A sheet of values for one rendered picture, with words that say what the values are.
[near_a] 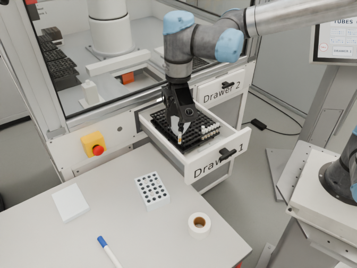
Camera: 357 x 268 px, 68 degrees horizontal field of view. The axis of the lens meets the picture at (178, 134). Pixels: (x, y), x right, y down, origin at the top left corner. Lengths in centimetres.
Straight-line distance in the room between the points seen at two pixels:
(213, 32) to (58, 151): 65
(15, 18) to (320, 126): 165
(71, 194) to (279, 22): 82
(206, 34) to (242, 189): 148
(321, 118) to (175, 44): 132
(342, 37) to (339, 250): 98
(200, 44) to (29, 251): 75
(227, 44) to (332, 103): 123
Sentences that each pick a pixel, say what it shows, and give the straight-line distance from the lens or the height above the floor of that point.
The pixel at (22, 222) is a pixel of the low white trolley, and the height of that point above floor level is 76.
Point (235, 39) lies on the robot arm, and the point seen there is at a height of 131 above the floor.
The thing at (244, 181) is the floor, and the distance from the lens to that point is 202.
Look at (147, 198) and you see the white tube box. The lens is 90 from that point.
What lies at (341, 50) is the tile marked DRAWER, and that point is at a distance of 153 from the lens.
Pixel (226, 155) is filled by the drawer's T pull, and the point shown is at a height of 91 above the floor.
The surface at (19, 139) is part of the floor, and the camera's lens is 266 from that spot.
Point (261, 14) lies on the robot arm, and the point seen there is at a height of 133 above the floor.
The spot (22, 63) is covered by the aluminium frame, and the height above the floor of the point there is 121.
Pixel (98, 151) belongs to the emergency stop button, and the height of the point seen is 88.
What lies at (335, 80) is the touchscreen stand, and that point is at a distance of 169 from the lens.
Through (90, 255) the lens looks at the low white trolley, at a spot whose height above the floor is 76.
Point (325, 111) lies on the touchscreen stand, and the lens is 180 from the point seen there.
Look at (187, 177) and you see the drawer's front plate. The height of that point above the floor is 86.
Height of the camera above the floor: 153
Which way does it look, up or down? 41 degrees down
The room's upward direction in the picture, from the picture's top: straight up
